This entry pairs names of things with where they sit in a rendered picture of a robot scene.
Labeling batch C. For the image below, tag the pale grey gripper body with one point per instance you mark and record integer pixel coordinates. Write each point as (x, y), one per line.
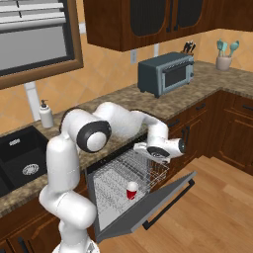
(141, 148)

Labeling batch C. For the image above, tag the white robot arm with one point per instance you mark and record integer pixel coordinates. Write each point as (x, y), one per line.
(62, 161)

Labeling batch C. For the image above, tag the red and white cup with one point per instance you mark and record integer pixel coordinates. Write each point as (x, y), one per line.
(131, 192)

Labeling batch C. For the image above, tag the grey dishwasher door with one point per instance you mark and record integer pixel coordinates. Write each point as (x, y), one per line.
(158, 201)

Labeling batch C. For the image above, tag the dark wood cupboard door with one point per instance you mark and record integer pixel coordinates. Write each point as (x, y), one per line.
(237, 141)
(197, 138)

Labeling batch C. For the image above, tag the glass cupboard door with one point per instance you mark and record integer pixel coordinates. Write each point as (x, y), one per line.
(148, 16)
(192, 11)

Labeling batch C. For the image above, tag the dark wood drawer front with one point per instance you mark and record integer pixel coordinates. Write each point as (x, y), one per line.
(179, 120)
(199, 110)
(242, 103)

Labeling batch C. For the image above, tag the grey toaster oven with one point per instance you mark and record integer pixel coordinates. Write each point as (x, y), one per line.
(161, 74)

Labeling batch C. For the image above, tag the white soap dispenser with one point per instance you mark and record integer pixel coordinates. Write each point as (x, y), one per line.
(46, 116)

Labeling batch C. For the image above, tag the wooden knife block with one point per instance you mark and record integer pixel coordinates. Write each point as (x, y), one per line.
(188, 48)

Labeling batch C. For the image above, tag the beige utensil pot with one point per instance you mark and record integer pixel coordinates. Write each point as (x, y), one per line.
(224, 63)

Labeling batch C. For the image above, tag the black kitchen sink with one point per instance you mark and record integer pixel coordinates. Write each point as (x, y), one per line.
(19, 158)

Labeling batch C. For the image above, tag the teal spatula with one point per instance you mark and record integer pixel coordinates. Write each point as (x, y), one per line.
(225, 47)
(219, 45)

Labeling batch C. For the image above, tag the teal spoon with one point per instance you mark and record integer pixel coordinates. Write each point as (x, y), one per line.
(234, 46)

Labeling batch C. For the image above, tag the dark wood sink cupboard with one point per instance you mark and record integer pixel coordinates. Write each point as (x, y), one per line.
(23, 227)

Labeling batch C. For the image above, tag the brown framed window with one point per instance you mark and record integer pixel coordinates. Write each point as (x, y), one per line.
(33, 42)

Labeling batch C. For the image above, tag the grey wall socket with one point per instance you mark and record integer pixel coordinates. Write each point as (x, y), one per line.
(133, 56)

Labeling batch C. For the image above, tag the white wall socket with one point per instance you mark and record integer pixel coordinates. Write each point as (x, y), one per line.
(156, 49)

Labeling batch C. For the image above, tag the dark wood wall cupboard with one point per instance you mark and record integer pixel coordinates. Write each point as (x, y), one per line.
(105, 23)

